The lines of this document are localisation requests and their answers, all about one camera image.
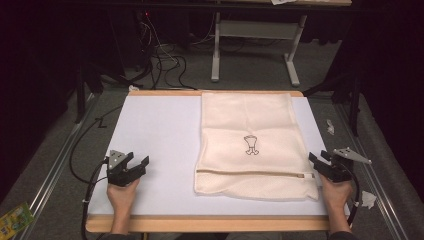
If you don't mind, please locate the wooden table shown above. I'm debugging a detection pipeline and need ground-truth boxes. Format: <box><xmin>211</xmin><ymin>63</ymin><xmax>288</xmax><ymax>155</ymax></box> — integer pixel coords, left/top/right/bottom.
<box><xmin>85</xmin><ymin>89</ymin><xmax>351</xmax><ymax>233</ymax></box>

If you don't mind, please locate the white table mat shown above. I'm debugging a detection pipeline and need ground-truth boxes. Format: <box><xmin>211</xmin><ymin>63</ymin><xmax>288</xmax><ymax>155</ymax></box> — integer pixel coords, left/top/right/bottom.
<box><xmin>88</xmin><ymin>95</ymin><xmax>351</xmax><ymax>217</ymax></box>

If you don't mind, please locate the person's left hand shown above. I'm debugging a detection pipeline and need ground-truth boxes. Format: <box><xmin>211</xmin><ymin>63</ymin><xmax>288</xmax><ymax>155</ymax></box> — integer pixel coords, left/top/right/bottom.
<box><xmin>107</xmin><ymin>179</ymin><xmax>141</xmax><ymax>218</ymax></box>

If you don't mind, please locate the white-framed desk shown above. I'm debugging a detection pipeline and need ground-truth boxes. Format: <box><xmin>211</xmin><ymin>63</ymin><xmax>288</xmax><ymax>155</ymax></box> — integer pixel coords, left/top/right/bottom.
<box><xmin>210</xmin><ymin>0</ymin><xmax>353</xmax><ymax>88</ymax></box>

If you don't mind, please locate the thick black gripper cable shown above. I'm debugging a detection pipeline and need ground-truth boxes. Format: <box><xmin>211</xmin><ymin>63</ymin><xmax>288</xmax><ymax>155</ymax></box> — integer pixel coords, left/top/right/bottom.
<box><xmin>80</xmin><ymin>159</ymin><xmax>111</xmax><ymax>240</ymax></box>
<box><xmin>343</xmin><ymin>161</ymin><xmax>362</xmax><ymax>228</ymax></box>

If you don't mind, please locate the cream mesh laundry bag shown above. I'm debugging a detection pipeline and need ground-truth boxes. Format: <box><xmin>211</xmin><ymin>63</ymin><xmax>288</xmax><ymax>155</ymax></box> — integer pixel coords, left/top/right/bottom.
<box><xmin>193</xmin><ymin>92</ymin><xmax>320</xmax><ymax>202</ymax></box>

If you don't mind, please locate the tangle of floor cables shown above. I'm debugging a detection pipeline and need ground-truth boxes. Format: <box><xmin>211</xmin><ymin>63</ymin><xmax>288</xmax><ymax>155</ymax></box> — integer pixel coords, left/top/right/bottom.
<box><xmin>133</xmin><ymin>11</ymin><xmax>218</xmax><ymax>91</ymax></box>

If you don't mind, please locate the person's right hand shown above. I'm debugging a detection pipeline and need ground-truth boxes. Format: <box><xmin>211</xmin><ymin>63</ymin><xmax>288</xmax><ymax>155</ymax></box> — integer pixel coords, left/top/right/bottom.
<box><xmin>320</xmin><ymin>174</ymin><xmax>354</xmax><ymax>218</ymax></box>

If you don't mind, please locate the black metal stand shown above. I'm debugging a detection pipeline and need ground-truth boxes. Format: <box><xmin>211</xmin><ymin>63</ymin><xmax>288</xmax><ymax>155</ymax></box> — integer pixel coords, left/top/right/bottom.
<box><xmin>74</xmin><ymin>61</ymin><xmax>105</xmax><ymax>124</ymax></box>
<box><xmin>302</xmin><ymin>71</ymin><xmax>364</xmax><ymax>138</ymax></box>

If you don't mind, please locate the metal floor rail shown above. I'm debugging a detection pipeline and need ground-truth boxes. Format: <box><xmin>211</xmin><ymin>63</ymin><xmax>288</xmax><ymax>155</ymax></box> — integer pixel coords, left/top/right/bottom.
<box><xmin>13</xmin><ymin>93</ymin><xmax>98</xmax><ymax>240</ymax></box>
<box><xmin>334</xmin><ymin>103</ymin><xmax>408</xmax><ymax>240</ymax></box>

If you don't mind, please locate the thin black floor cable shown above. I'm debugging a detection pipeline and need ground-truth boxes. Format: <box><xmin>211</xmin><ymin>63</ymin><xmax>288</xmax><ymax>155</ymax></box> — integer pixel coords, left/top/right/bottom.
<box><xmin>68</xmin><ymin>104</ymin><xmax>124</xmax><ymax>185</ymax></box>

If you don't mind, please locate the green printed packet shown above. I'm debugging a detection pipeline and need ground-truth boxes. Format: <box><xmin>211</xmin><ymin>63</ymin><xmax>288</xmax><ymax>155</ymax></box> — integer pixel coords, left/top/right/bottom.
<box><xmin>0</xmin><ymin>202</ymin><xmax>35</xmax><ymax>240</ymax></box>

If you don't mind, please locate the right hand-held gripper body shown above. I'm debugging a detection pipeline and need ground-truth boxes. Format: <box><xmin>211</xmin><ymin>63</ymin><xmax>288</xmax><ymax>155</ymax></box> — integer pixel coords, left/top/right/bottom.
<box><xmin>321</xmin><ymin>147</ymin><xmax>372</xmax><ymax>183</ymax></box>

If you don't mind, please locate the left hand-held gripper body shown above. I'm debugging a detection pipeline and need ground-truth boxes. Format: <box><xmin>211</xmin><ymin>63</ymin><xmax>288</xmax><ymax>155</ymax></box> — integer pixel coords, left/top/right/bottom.
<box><xmin>106</xmin><ymin>149</ymin><xmax>148</xmax><ymax>187</ymax></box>

